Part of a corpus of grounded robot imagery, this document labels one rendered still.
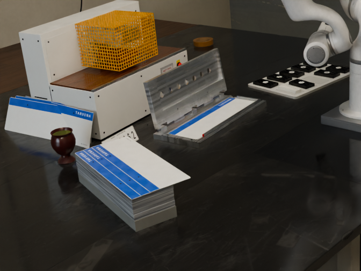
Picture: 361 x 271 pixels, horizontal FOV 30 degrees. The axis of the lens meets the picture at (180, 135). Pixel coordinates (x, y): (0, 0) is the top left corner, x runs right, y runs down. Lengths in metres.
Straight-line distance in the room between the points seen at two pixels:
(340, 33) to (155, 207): 0.86
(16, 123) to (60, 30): 0.41
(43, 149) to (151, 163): 0.60
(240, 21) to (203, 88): 2.78
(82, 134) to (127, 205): 0.64
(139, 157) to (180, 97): 0.52
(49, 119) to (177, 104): 0.48
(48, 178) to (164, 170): 0.47
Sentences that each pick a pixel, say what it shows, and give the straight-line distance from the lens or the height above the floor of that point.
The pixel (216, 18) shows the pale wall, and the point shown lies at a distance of 5.26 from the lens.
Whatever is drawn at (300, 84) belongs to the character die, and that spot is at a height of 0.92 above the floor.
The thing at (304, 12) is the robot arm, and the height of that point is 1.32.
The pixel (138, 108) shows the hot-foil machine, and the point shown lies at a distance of 2.58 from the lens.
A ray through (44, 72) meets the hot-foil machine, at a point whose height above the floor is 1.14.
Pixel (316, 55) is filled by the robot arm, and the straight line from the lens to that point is 2.27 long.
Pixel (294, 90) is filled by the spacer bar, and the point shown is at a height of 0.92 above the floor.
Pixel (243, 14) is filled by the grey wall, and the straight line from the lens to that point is 5.30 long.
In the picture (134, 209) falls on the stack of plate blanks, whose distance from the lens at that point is 1.82.
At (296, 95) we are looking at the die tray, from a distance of 2.69.
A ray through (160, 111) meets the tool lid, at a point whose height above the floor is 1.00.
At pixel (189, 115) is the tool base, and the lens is 2.54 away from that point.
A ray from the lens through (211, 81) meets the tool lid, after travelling 2.65.
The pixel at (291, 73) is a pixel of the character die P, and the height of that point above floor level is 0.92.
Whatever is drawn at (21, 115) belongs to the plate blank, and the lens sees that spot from 2.67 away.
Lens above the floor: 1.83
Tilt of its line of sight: 23 degrees down
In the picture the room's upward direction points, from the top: 6 degrees counter-clockwise
